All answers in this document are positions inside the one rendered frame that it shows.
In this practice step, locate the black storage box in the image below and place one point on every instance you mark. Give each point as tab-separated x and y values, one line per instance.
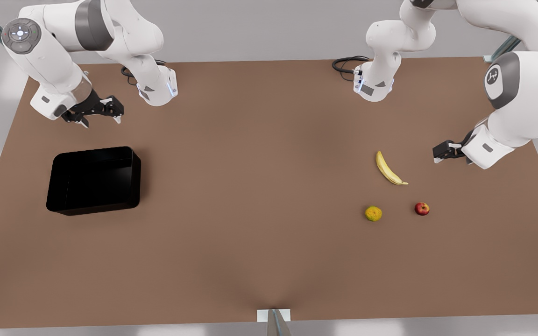
94	182

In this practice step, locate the yellow-green orange fruit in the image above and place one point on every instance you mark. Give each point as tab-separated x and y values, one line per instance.
373	213

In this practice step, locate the red apple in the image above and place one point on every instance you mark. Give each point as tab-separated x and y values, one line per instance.
421	209

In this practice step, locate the yellow banana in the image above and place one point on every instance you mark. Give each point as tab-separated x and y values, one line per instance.
385	171

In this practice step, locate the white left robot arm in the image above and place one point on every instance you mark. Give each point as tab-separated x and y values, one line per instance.
521	93

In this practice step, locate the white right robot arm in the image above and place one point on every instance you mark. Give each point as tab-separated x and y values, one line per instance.
45	51

